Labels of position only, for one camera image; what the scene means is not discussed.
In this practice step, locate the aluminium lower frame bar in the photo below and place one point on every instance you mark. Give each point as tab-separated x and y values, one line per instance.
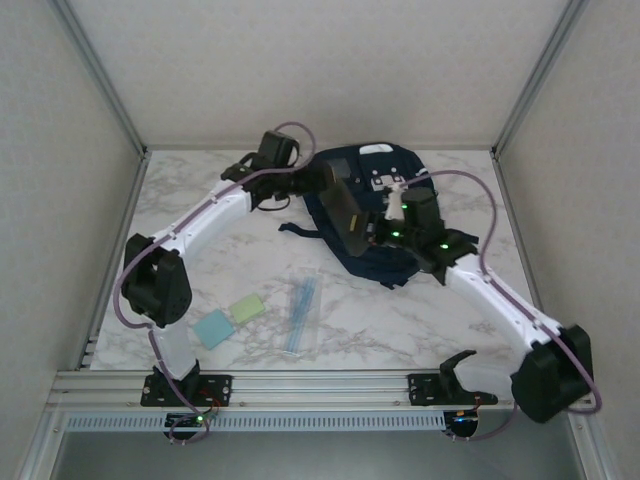
47	440
590	445

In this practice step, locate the blue sticky note pad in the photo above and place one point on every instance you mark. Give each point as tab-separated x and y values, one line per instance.
213	329

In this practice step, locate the clear bag of blue pens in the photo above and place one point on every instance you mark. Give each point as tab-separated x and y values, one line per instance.
301	315

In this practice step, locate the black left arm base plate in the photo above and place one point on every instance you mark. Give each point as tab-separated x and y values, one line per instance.
220	390

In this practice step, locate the aluminium table edge rail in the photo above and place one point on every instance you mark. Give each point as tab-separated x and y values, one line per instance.
520	240
127	210
210	147

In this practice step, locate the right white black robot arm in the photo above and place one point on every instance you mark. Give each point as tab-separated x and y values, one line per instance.
550	380

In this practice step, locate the navy blue backpack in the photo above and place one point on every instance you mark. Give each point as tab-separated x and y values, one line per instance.
390	270

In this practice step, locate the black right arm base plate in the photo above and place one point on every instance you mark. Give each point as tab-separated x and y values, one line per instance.
422	390

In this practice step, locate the black pencil case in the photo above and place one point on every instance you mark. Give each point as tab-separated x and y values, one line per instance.
345	210

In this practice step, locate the aluminium mounting rail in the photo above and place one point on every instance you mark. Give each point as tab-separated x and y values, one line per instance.
320	387

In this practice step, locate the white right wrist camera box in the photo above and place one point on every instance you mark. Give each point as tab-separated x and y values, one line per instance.
395	202

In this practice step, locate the aluminium frame post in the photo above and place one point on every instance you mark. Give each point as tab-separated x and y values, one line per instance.
103	80
537	80

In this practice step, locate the green sticky note pad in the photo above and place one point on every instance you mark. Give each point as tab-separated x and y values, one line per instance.
248	310

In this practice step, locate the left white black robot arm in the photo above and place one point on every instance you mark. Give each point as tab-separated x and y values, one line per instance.
155	285

